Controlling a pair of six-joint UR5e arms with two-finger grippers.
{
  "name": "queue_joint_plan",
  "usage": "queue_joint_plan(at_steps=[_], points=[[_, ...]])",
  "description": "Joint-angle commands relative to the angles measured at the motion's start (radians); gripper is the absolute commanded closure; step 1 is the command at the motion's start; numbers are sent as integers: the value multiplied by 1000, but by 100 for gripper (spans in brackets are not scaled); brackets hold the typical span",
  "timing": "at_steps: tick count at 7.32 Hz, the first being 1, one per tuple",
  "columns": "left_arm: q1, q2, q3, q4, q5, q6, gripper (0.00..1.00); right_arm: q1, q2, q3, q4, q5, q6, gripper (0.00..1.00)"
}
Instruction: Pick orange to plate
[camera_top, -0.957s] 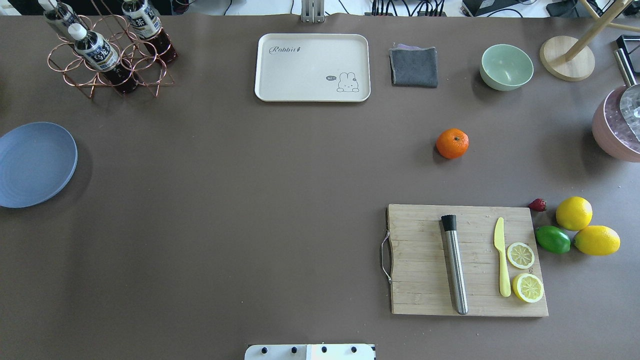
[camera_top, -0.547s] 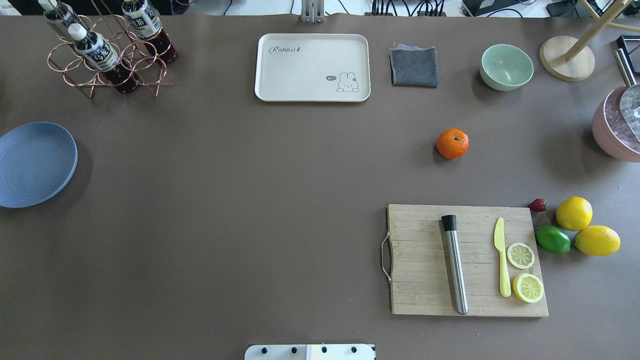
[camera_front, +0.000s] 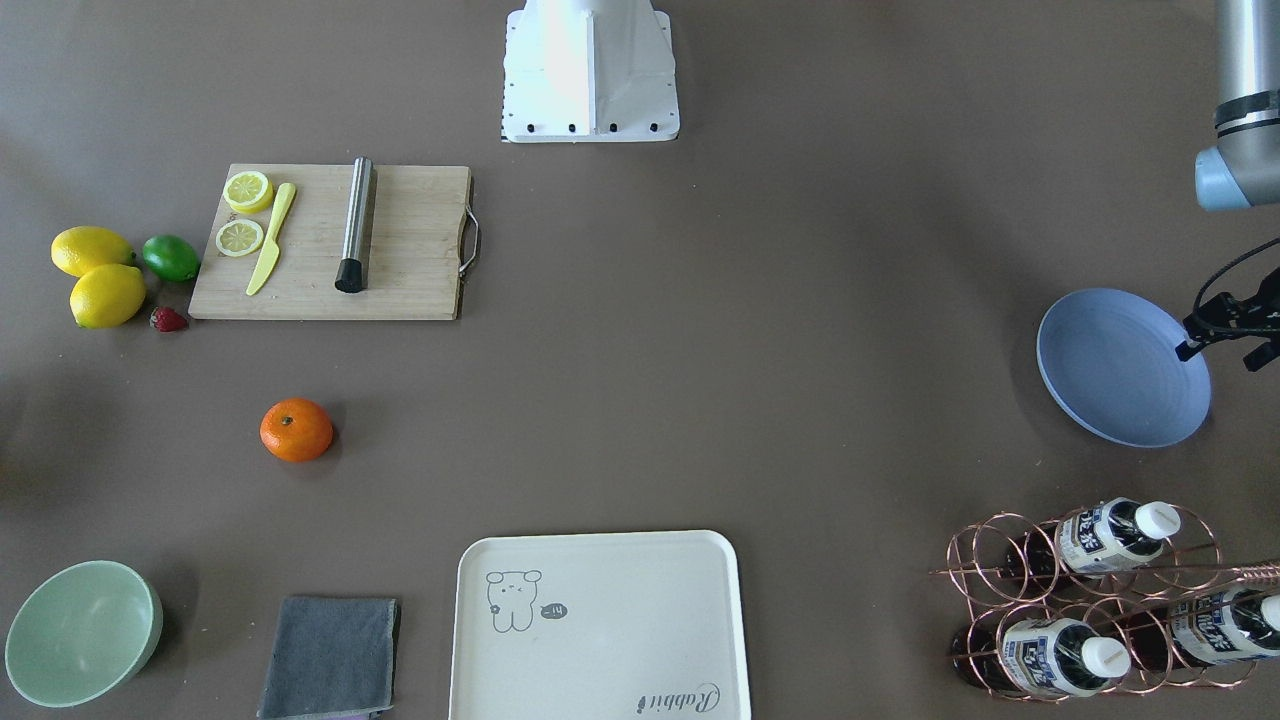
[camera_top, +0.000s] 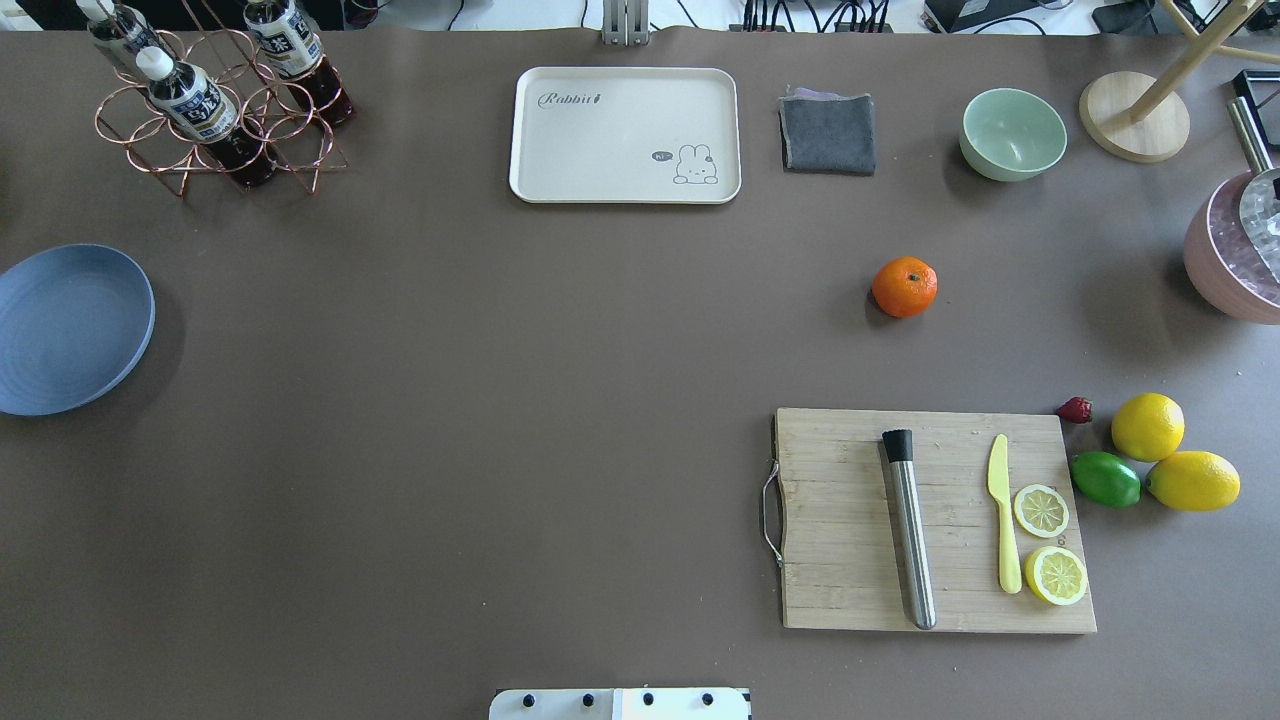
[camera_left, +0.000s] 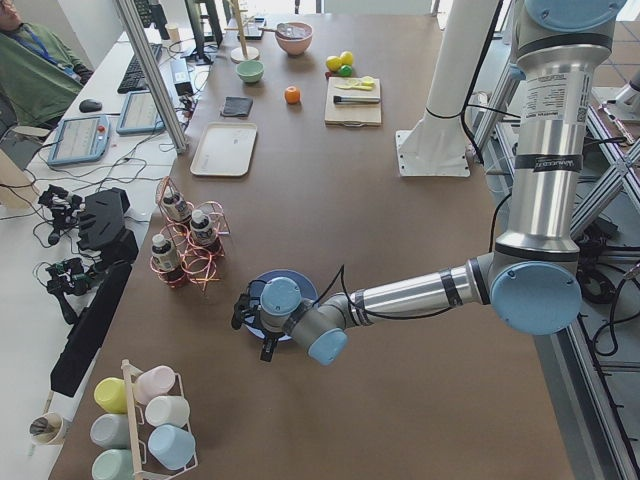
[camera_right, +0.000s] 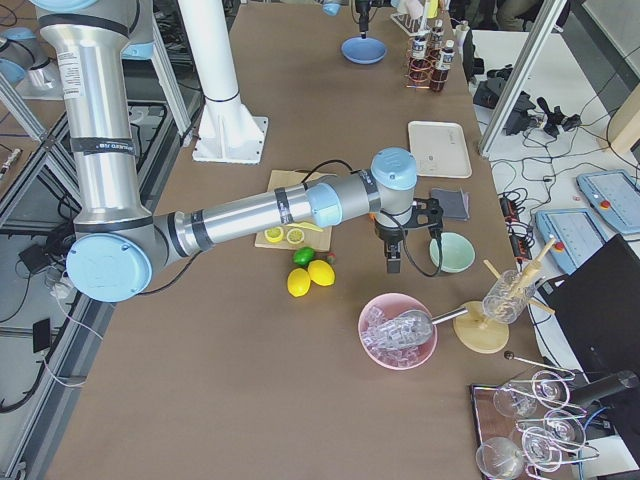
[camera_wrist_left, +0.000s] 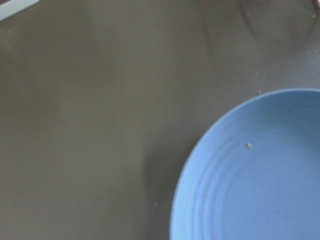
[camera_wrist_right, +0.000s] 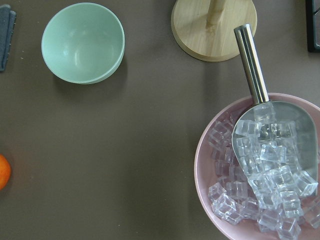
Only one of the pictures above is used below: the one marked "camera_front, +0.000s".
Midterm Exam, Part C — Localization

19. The cream rabbit tray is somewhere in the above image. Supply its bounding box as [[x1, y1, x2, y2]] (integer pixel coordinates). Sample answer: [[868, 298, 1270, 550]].
[[449, 530, 753, 719]]

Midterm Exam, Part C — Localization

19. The upper yellow lemon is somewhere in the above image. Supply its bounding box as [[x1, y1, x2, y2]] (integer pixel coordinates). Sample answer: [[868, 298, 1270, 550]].
[[50, 225, 136, 278]]

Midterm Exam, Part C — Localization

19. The light green bowl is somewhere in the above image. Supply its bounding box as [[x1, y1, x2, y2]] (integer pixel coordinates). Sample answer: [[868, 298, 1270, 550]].
[[4, 560, 163, 708]]

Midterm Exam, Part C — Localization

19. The wooden cutting board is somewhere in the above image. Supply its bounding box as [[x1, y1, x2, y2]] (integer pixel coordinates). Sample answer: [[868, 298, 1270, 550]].
[[188, 163, 475, 322]]

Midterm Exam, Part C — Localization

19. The yellow plastic knife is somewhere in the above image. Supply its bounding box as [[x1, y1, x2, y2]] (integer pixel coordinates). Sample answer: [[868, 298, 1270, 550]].
[[244, 182, 297, 296]]

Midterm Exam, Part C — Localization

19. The blue round plate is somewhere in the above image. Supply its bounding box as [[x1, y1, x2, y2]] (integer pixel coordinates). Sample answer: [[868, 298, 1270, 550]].
[[1036, 288, 1212, 448]]

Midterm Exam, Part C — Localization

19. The drink bottle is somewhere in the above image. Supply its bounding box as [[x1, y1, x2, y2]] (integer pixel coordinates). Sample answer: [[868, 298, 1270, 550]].
[[1124, 587, 1279, 670], [1001, 497, 1181, 585], [948, 618, 1132, 701]]

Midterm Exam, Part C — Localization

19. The top drink bottle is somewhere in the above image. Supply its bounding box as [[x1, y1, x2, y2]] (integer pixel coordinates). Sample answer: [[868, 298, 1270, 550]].
[[1001, 497, 1181, 585]]

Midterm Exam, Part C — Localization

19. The steel muddler black tip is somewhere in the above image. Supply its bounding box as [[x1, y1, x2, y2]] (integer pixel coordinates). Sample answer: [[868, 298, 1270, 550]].
[[335, 156, 378, 293]]

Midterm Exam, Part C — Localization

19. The grey folded cloth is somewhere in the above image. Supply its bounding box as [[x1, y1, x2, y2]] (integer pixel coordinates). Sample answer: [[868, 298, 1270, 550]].
[[256, 594, 401, 719]]

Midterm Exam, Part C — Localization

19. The yellow lemon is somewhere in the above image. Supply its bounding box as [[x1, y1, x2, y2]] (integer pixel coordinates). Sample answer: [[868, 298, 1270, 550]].
[[69, 264, 146, 329], [50, 225, 136, 278]]

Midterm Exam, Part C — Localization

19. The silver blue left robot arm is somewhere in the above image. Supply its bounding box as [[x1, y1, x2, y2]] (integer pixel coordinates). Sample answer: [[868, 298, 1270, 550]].
[[1176, 1, 1279, 372]]

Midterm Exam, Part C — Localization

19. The copper wire bottle rack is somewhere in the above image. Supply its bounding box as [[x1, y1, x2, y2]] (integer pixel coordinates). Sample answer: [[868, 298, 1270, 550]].
[[943, 497, 1277, 703]]

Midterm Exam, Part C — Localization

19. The red strawberry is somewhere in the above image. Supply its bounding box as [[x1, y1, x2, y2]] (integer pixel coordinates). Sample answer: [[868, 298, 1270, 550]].
[[148, 306, 189, 333]]

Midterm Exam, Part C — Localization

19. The thick lemon half slice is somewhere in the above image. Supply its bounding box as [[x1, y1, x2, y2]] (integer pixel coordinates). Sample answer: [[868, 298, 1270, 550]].
[[221, 170, 275, 214]]

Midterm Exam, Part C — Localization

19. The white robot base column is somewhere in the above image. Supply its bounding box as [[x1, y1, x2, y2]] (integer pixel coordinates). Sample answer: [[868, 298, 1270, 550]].
[[500, 1, 681, 143]]

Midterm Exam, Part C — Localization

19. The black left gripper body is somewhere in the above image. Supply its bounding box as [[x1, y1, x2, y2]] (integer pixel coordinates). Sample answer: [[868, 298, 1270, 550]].
[[1184, 290, 1279, 372]]

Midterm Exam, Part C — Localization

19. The lower yellow lemon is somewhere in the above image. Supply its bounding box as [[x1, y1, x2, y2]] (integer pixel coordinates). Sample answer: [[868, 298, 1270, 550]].
[[69, 264, 146, 329]]

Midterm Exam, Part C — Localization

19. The green lime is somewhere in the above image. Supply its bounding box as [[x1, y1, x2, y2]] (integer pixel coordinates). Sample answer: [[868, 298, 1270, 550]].
[[141, 234, 201, 282]]

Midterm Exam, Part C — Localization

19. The lower drink bottle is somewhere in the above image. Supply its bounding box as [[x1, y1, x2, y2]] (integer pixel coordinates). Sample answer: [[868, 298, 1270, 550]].
[[948, 618, 1132, 701], [1124, 587, 1279, 670]]

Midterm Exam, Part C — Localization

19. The orange fruit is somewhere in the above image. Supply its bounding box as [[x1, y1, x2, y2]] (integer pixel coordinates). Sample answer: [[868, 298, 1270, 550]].
[[259, 397, 335, 462]]

